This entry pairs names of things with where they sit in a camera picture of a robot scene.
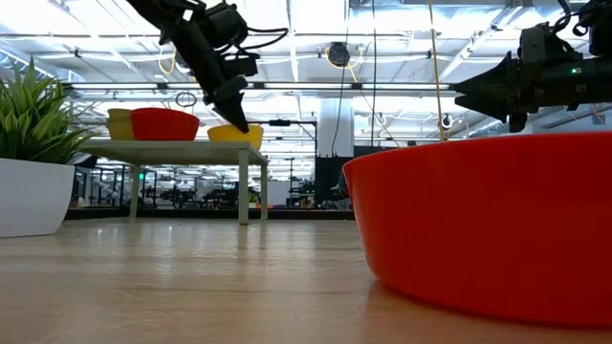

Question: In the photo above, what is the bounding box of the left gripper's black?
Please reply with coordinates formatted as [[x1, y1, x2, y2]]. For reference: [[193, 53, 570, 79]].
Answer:
[[162, 18, 251, 134]]

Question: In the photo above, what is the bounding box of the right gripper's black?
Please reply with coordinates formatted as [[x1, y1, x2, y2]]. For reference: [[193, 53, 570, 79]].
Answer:
[[450, 52, 612, 133]]

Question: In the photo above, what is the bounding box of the yellow plastic bowl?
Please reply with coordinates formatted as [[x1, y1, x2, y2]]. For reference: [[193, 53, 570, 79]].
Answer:
[[207, 123, 265, 151]]

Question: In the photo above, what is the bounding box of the red plastic bowl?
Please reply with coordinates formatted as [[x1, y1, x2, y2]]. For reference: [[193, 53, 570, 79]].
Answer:
[[130, 107, 201, 142], [341, 132, 612, 329]]

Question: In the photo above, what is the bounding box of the green perforated metal shelf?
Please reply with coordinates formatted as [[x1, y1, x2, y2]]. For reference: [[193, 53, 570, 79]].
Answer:
[[78, 140, 271, 226]]

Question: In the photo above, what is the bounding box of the artificial plant in white pot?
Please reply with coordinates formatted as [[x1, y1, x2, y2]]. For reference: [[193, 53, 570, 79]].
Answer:
[[0, 56, 97, 239]]

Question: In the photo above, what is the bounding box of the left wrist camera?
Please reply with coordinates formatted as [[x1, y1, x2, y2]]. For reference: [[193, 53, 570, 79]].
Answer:
[[223, 51, 261, 78]]

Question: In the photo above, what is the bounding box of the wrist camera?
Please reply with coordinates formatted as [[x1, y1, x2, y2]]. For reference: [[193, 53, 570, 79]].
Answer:
[[519, 22, 582, 63], [223, 51, 261, 78]]

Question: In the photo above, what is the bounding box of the yellow hanging cable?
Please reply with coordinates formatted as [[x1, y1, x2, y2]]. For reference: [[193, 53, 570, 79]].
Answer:
[[426, 0, 448, 142]]

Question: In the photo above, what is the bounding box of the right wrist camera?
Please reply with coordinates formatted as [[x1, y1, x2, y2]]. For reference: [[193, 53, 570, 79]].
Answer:
[[519, 22, 582, 63]]

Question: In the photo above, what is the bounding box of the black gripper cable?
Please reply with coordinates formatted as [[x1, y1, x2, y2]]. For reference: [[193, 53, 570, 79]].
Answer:
[[233, 26, 291, 54]]

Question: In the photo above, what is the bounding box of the black cable reel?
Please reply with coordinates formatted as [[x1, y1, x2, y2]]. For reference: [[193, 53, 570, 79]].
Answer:
[[326, 41, 352, 68]]

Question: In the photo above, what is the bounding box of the black hanging cable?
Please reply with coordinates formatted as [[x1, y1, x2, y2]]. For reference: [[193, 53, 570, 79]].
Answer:
[[370, 0, 379, 149]]

